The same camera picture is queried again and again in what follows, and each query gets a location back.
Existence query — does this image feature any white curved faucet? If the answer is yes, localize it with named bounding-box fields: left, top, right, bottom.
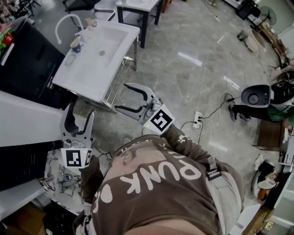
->
left=55, top=14, right=86, bottom=45

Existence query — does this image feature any white ceramic sink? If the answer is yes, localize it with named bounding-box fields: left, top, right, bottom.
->
left=52, top=19, right=141, bottom=104

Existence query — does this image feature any round beige basin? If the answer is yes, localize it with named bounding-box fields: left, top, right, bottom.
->
left=245, top=28, right=267, bottom=53

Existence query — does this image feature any blue cup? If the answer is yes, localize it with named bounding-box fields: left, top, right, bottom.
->
left=69, top=39, right=82, bottom=54

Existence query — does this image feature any grey shoulder strap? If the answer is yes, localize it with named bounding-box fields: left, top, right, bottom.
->
left=206, top=155, right=222, bottom=182

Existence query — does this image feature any black table with white top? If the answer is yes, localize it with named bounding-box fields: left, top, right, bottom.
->
left=115, top=0, right=164, bottom=49

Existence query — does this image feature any marble patterned counter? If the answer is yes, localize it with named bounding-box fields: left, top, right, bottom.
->
left=44, top=146, right=113, bottom=215

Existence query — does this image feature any pile of shoes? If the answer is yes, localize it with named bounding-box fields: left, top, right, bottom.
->
left=252, top=153, right=280, bottom=201

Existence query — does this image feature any white cable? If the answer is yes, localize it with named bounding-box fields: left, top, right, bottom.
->
left=197, top=52, right=241, bottom=143

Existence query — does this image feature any black cabinet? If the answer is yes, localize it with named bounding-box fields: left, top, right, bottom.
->
left=0, top=17, right=69, bottom=110

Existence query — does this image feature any person's right forearm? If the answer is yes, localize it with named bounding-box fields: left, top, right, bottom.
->
left=160, top=123, right=209, bottom=161

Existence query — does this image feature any chrome sink stand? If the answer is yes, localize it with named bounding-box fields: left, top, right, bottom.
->
left=102, top=36, right=139, bottom=114

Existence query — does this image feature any black cable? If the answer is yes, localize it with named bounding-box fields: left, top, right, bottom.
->
left=179, top=93, right=242, bottom=144

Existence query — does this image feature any person's brown printed shirt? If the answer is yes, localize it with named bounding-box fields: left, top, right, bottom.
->
left=73, top=134, right=245, bottom=235

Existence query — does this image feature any white slab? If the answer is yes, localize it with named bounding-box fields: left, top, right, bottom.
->
left=0, top=90, right=64, bottom=147

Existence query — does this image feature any black chair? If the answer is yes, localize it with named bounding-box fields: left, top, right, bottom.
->
left=62, top=0, right=116, bottom=22

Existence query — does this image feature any person's left forearm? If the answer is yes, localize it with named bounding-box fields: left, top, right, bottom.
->
left=79, top=155, right=105, bottom=204

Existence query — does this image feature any small dark bucket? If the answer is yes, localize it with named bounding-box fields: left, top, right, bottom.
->
left=237, top=29, right=249, bottom=42

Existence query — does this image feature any brown wooden box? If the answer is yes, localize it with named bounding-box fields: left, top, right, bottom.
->
left=252, top=118, right=287, bottom=151

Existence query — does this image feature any clear soap dish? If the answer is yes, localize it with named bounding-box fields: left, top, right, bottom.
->
left=64, top=54, right=77, bottom=67

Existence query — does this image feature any white power strip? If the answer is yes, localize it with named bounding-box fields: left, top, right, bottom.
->
left=192, top=111, right=204, bottom=129

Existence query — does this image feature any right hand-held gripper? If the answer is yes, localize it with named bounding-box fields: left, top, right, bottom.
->
left=113, top=83, right=176, bottom=134

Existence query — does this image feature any red object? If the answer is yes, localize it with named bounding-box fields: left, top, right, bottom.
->
left=1, top=33, right=14, bottom=45

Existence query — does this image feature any black standing fan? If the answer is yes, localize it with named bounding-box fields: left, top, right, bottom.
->
left=251, top=5, right=278, bottom=29

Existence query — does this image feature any cardboard box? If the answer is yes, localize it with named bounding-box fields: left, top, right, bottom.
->
left=0, top=203, right=48, bottom=235

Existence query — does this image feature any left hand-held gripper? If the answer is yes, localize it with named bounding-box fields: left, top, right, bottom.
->
left=60, top=101, right=95, bottom=169

